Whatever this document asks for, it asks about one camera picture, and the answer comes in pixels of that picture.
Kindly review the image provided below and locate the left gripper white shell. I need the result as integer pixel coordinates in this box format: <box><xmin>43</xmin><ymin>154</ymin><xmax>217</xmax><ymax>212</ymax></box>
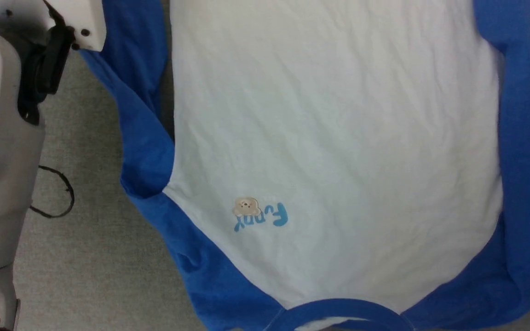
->
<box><xmin>0</xmin><ymin>0</ymin><xmax>107</xmax><ymax>51</ymax></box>

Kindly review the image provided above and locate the blue and white t-shirt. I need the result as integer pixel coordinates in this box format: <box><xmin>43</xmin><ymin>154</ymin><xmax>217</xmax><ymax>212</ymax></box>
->
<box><xmin>79</xmin><ymin>0</ymin><xmax>530</xmax><ymax>331</ymax></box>

